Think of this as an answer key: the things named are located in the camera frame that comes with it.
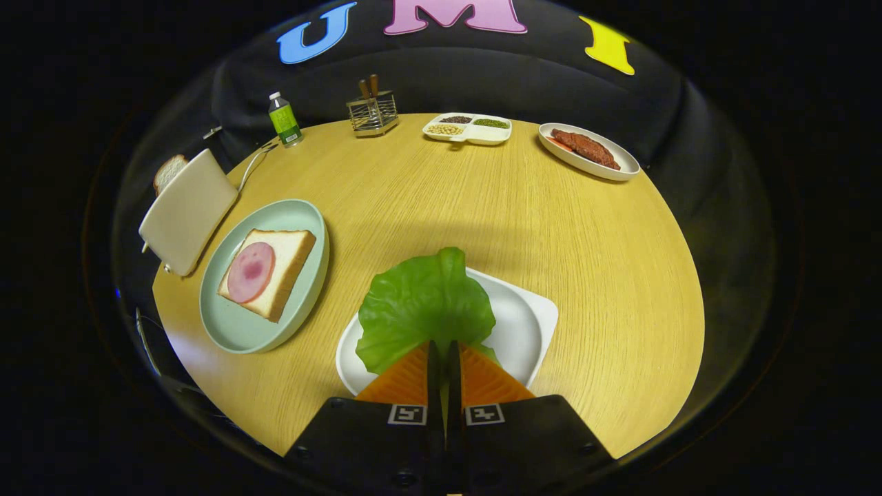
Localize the green lettuce leaf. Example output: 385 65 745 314
356 247 498 375

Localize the light green round plate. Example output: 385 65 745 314
199 199 330 355

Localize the green label plastic bottle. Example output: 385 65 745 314
268 92 305 149

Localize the pink ham slice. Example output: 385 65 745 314
227 241 276 304

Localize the brown meat piece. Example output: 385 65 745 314
549 128 621 171

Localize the toasted bread slice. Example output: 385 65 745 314
153 154 188 196

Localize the white toaster cable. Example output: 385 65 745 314
238 141 280 192

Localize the white toaster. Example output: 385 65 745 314
139 148 239 278

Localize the white oval plate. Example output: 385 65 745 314
537 123 642 182

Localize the white bread slice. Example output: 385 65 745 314
217 228 318 323

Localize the white divided dish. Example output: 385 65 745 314
422 112 513 147

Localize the black backdrop cloth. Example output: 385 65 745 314
114 0 776 414

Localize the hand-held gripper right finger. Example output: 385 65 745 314
447 340 614 493

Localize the metal wire cutlery holder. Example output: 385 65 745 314
346 90 400 138

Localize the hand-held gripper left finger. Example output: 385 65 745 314
284 340 447 493

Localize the white square plate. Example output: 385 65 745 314
336 267 559 397

